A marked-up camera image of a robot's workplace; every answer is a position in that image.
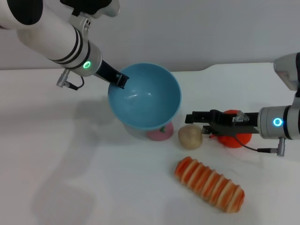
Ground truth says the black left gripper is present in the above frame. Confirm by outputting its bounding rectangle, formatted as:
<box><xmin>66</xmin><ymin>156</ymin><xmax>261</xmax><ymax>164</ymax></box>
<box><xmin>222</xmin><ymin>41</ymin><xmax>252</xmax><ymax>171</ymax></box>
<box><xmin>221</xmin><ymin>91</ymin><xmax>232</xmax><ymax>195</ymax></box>
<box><xmin>95</xmin><ymin>60</ymin><xmax>130</xmax><ymax>91</ymax></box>

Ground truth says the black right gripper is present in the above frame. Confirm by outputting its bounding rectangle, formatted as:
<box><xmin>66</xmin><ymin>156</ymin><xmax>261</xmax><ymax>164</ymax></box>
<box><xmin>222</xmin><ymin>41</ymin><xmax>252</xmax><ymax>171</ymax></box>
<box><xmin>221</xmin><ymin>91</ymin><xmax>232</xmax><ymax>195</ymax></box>
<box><xmin>185</xmin><ymin>109</ymin><xmax>260</xmax><ymax>137</ymax></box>

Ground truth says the beige egg yolk pastry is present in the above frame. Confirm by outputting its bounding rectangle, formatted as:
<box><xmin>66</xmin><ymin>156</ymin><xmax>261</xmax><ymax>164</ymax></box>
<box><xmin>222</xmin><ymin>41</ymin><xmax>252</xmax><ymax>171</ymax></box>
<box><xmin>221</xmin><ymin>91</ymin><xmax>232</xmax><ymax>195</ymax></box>
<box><xmin>177</xmin><ymin>125</ymin><xmax>203</xmax><ymax>150</ymax></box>

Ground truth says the blue plastic bowl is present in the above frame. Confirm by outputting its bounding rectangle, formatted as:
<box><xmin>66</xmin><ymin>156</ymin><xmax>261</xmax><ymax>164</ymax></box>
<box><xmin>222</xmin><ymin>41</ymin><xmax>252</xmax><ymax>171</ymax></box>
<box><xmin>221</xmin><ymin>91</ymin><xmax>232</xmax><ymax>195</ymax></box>
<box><xmin>107</xmin><ymin>62</ymin><xmax>182</xmax><ymax>131</ymax></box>

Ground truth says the orange red fruit toy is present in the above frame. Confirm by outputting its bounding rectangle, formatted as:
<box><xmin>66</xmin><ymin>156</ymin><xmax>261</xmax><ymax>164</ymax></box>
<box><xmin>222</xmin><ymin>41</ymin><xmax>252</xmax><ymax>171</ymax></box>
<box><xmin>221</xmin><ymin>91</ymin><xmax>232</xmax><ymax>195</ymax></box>
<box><xmin>210</xmin><ymin>109</ymin><xmax>253</xmax><ymax>149</ymax></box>

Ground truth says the pink peach bun toy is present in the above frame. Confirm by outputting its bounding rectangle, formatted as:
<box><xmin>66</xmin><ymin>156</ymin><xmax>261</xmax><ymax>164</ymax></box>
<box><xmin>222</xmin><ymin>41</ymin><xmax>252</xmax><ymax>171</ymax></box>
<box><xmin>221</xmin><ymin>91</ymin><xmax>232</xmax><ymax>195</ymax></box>
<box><xmin>146</xmin><ymin>121</ymin><xmax>174</xmax><ymax>142</ymax></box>

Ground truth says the orange striped bread loaf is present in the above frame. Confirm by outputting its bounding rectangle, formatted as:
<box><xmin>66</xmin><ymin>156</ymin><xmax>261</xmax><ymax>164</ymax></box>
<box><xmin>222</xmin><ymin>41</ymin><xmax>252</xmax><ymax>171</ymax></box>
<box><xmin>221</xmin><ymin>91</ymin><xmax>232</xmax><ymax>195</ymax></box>
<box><xmin>174</xmin><ymin>156</ymin><xmax>246</xmax><ymax>214</ymax></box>

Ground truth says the clear plastic cable plug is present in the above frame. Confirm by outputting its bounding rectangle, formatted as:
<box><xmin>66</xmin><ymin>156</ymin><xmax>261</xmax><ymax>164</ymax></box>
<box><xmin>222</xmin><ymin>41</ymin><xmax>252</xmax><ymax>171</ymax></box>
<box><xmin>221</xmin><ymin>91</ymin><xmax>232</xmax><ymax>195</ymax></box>
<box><xmin>232</xmin><ymin>112</ymin><xmax>249</xmax><ymax>122</ymax></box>

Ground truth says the left arm cable with plug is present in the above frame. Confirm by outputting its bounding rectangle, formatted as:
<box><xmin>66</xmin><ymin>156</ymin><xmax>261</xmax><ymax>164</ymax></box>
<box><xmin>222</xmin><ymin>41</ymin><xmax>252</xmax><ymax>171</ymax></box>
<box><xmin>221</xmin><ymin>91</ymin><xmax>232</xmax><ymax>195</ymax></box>
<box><xmin>55</xmin><ymin>70</ymin><xmax>85</xmax><ymax>91</ymax></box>

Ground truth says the arm cable with plug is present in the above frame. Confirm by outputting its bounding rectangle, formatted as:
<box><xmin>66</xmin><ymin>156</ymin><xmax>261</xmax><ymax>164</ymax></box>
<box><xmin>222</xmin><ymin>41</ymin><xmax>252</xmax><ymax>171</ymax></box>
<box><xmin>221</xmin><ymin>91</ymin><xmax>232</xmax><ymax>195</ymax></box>
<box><xmin>55</xmin><ymin>70</ymin><xmax>85</xmax><ymax>91</ymax></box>
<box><xmin>234</xmin><ymin>135</ymin><xmax>287</xmax><ymax>157</ymax></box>

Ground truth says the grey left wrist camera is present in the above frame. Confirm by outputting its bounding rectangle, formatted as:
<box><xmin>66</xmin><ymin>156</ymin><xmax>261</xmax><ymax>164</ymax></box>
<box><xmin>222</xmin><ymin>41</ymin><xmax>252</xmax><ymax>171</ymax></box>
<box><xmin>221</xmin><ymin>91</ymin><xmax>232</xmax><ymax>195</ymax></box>
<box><xmin>60</xmin><ymin>0</ymin><xmax>121</xmax><ymax>19</ymax></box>

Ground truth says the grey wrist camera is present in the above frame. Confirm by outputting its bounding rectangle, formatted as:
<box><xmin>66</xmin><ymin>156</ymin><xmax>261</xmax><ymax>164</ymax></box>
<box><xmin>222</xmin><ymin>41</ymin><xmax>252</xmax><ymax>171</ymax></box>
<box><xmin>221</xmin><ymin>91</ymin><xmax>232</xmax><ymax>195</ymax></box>
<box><xmin>60</xmin><ymin>0</ymin><xmax>121</xmax><ymax>19</ymax></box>
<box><xmin>273</xmin><ymin>52</ymin><xmax>300</xmax><ymax>91</ymax></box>

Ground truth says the right arm cable with plug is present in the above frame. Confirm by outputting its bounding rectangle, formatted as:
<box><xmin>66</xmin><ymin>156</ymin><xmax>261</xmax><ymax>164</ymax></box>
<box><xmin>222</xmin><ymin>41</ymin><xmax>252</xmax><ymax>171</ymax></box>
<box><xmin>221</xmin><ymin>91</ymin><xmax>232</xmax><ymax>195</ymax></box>
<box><xmin>234</xmin><ymin>135</ymin><xmax>287</xmax><ymax>157</ymax></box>

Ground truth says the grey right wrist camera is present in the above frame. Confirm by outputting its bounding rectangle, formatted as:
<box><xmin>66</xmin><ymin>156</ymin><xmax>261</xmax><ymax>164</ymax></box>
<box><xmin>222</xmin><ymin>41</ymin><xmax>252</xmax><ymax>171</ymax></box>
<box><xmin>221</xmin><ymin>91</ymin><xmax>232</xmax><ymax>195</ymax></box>
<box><xmin>273</xmin><ymin>52</ymin><xmax>300</xmax><ymax>91</ymax></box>

